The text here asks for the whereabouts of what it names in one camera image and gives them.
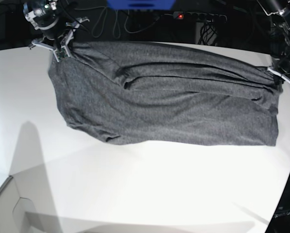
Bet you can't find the blue box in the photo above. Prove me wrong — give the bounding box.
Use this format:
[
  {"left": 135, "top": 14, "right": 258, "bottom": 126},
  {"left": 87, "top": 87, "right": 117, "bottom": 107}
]
[{"left": 107, "top": 0, "right": 176, "bottom": 10}]

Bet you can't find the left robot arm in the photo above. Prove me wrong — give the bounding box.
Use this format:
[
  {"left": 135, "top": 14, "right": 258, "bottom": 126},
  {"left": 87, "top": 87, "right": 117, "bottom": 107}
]
[{"left": 258, "top": 0, "right": 290, "bottom": 85}]

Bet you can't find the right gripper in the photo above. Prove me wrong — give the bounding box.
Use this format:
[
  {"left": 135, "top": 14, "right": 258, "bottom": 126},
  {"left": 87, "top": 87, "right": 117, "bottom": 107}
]
[{"left": 29, "top": 17, "right": 89, "bottom": 62}]

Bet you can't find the black cable bundle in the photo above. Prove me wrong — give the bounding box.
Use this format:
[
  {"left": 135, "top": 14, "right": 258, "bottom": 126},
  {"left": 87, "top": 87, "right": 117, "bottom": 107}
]
[{"left": 198, "top": 21, "right": 220, "bottom": 47}]

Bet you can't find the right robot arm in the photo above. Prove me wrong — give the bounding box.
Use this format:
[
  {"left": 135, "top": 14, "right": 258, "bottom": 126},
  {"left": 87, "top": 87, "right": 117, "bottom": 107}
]
[{"left": 23, "top": 0, "right": 89, "bottom": 62}]

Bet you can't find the grey t-shirt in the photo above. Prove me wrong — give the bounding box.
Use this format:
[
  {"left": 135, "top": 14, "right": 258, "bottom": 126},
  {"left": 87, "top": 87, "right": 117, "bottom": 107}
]
[{"left": 48, "top": 41, "right": 282, "bottom": 146}]

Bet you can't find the black power strip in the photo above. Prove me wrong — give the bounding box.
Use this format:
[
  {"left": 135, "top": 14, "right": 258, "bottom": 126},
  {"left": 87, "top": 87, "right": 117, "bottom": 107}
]
[{"left": 173, "top": 11, "right": 227, "bottom": 23}]

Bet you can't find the white table partition panel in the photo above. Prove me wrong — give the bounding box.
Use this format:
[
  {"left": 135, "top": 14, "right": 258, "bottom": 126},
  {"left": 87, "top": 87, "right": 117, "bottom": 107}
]
[{"left": 0, "top": 176, "right": 63, "bottom": 233}]

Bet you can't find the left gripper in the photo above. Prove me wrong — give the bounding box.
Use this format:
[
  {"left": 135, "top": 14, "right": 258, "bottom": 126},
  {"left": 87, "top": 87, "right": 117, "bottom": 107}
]
[{"left": 267, "top": 57, "right": 290, "bottom": 85}]

